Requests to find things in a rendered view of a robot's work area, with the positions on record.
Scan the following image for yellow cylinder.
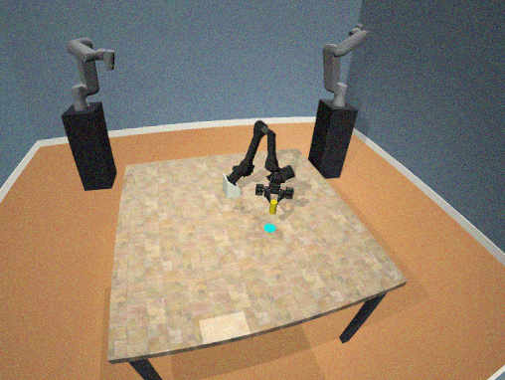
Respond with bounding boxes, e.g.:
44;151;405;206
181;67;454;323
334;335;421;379
269;200;277;215

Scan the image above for cyan circle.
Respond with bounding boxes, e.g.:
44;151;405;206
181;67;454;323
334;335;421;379
264;224;275;233

